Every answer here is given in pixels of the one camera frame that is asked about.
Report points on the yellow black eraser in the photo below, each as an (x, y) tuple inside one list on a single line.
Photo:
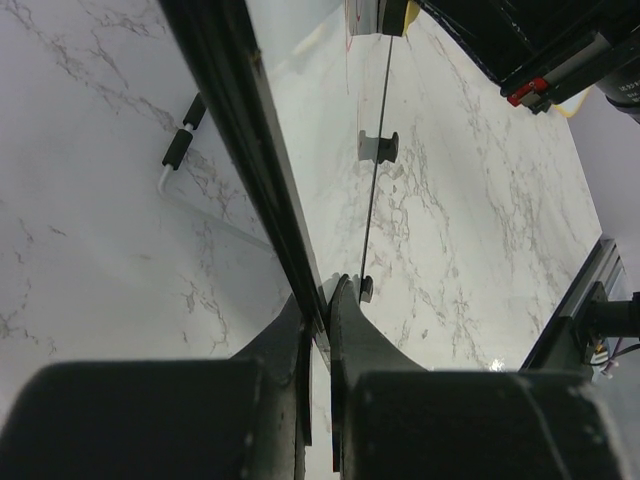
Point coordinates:
[(395, 16)]

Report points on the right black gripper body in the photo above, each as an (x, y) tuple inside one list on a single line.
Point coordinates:
[(541, 53)]

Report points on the black whiteboard stand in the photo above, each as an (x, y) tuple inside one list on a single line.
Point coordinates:
[(200, 165)]

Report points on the black-framed whiteboard with writing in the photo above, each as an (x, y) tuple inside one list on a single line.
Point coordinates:
[(296, 91)]

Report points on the aluminium frame rail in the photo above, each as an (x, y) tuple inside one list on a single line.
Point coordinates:
[(557, 349)]

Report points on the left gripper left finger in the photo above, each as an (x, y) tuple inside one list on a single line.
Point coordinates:
[(245, 417)]

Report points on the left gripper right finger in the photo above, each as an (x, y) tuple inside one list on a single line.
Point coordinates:
[(393, 419)]

